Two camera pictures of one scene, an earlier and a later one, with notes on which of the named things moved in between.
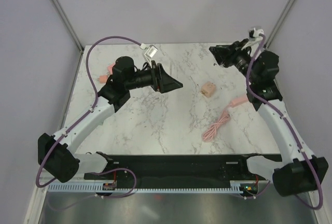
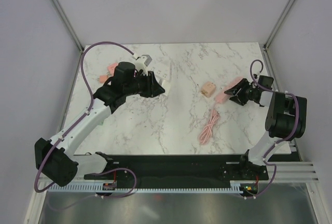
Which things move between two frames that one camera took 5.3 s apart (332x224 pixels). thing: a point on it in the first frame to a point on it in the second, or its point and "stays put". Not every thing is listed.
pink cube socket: (110, 69) stays put
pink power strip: (236, 102) to (223, 98)
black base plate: (181, 169) stays put
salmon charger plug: (102, 79) stays put
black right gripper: (229, 52) to (234, 90)
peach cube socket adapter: (208, 88) stays put
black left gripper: (166, 83) to (153, 88)
